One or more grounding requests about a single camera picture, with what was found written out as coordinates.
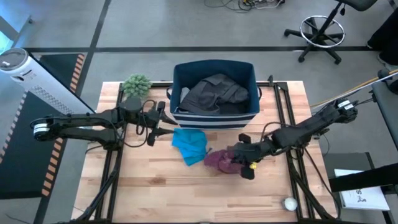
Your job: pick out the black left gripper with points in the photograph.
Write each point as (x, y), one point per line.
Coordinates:
(154, 118)

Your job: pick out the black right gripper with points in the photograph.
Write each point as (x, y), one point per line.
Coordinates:
(252, 152)

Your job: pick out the maroon garment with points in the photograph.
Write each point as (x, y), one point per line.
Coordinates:
(217, 161)

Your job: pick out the bright blue t-shirt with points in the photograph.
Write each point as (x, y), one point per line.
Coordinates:
(189, 144)

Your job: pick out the dark grey trousers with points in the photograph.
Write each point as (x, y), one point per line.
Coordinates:
(214, 93)

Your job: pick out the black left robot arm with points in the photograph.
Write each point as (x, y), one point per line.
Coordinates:
(81, 119)

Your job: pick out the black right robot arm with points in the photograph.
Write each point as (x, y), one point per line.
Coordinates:
(311, 127)

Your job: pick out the small yellow tag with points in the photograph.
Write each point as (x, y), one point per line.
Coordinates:
(253, 165)

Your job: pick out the navy white striped fabric basket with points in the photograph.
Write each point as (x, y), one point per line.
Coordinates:
(214, 121)

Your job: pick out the green artificial succulent plant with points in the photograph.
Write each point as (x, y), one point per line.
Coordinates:
(136, 86)

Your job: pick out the white sock ball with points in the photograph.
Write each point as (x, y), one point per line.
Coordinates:
(290, 204)

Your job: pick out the small black hazard-striped floor mat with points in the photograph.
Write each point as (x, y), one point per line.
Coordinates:
(59, 67)

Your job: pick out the white tower air purifier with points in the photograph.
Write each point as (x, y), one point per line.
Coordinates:
(46, 88)

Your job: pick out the black bar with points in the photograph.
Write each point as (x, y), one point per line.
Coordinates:
(363, 179)

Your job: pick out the white paper sheet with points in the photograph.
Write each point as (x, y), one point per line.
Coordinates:
(363, 199)

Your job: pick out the large black hazard-striped floor mat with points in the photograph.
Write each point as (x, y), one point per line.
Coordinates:
(18, 168)

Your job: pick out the grey side table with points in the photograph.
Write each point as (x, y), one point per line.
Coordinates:
(387, 115)

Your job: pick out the person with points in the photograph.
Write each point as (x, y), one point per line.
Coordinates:
(387, 37)

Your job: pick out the black aluminium table frame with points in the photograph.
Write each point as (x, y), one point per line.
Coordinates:
(158, 84)

